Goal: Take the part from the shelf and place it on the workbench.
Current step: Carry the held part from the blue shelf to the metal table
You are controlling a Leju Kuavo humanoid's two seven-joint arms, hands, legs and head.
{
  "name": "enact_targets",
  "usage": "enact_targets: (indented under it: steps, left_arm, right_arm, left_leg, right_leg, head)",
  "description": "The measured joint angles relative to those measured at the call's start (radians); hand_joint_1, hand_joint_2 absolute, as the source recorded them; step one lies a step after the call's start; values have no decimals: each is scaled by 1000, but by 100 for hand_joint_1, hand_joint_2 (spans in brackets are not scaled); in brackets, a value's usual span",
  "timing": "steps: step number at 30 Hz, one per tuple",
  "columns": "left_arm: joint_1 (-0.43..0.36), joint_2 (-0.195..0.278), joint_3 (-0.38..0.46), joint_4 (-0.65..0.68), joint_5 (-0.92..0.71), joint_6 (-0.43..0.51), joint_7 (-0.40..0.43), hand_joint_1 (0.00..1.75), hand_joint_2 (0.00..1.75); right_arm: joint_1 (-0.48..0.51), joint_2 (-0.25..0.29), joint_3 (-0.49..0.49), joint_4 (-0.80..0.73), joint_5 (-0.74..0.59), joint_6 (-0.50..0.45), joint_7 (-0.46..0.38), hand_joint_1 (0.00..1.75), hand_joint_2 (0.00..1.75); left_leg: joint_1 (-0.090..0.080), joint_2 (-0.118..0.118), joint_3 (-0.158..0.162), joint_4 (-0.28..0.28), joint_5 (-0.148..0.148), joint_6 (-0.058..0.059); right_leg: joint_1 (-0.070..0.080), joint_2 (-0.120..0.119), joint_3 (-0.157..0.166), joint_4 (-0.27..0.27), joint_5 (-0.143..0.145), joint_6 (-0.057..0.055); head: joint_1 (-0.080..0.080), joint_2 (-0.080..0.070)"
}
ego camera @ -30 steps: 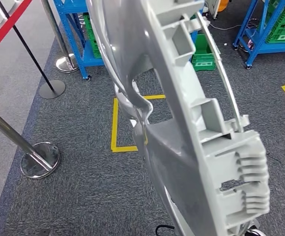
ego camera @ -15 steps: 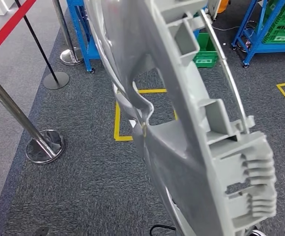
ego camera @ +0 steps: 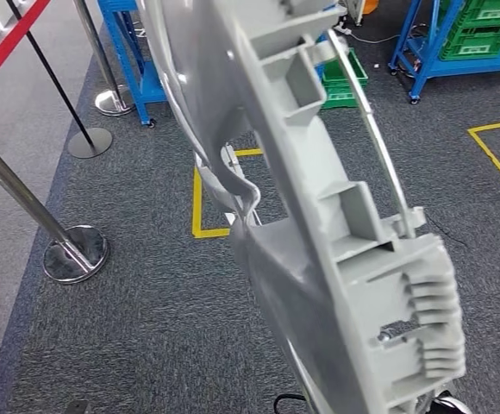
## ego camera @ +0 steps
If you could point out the black stanchion post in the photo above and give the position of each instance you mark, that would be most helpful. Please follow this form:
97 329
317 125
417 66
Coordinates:
90 143

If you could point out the chrome stanchion post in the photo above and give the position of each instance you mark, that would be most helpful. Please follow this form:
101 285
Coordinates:
114 103
75 254

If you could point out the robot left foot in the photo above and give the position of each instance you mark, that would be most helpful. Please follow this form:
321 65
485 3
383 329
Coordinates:
77 408

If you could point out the red barrier belt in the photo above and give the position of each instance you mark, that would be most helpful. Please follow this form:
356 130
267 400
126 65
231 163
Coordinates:
4 48

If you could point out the empty green plastic crate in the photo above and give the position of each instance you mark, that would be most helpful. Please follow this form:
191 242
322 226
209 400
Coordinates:
340 94

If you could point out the grey plastic wheel hubcap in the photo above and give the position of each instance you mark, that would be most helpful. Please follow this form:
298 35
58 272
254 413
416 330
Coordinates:
319 286

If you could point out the blue metal shelf rack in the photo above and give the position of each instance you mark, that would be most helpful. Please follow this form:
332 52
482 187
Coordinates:
470 64
153 85

